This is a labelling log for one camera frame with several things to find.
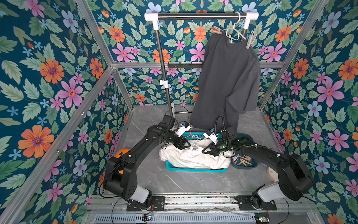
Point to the black wall hook rail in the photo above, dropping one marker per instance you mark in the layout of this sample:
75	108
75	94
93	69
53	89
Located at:
185	65

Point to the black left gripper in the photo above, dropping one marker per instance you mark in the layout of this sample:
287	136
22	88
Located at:
181	146

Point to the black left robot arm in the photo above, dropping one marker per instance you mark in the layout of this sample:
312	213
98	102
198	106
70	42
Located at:
121	173

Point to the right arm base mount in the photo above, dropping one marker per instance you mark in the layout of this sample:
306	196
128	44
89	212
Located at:
248	203

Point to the orange shark plush toy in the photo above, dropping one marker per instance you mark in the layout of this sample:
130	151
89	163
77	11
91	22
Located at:
119	154

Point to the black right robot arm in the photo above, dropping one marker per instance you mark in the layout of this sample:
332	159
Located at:
294	178

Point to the white clothespin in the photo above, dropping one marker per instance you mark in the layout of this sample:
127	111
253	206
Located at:
251	39

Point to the white garment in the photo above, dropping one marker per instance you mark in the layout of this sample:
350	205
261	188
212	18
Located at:
192	157

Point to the dark grey t-shirt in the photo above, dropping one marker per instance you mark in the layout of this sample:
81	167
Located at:
228	83

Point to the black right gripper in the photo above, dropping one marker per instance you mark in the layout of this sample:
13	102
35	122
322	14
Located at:
212	148

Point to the beige round clock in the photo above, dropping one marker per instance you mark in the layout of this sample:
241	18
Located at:
272	175

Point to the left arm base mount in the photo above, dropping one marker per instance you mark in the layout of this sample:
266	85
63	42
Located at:
153	203

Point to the dark teal clothespin tray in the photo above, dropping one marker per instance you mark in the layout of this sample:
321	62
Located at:
242	161

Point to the teal laundry basket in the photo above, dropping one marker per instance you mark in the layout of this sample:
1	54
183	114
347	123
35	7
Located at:
172	168

